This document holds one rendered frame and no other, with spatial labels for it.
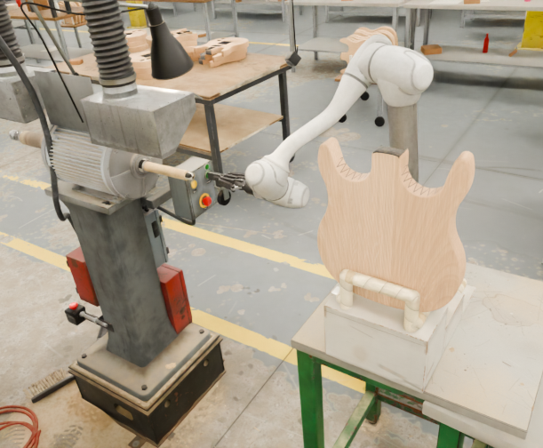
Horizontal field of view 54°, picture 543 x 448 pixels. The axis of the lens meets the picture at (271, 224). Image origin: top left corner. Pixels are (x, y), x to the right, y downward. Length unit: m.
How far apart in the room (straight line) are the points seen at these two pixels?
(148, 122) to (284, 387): 1.56
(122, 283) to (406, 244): 1.30
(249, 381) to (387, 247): 1.60
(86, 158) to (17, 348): 1.65
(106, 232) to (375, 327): 1.13
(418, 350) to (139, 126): 0.95
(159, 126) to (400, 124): 0.85
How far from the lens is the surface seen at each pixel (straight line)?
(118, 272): 2.16
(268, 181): 1.74
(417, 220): 1.15
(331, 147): 1.18
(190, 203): 2.10
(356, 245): 1.26
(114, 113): 1.61
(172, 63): 1.67
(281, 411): 2.56
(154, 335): 2.43
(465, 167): 1.07
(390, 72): 1.83
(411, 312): 1.26
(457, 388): 1.43
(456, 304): 1.52
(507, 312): 1.67
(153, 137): 1.53
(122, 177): 1.84
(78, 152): 1.93
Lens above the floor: 1.98
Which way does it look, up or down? 31 degrees down
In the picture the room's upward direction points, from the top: 5 degrees counter-clockwise
